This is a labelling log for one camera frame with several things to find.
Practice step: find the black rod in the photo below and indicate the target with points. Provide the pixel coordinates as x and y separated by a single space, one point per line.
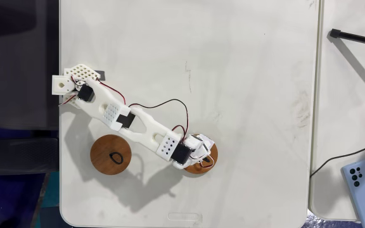
356 37

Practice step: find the plain wooden lid black loop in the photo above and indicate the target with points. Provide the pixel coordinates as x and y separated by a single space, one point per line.
106 152

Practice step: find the office chair with mesh back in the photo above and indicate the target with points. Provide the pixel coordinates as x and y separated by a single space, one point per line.
21 79

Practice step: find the office chair with grey seat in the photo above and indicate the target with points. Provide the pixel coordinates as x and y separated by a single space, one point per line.
14 156

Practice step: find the wooden lid with red cross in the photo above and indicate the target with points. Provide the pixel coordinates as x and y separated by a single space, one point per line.
201 169

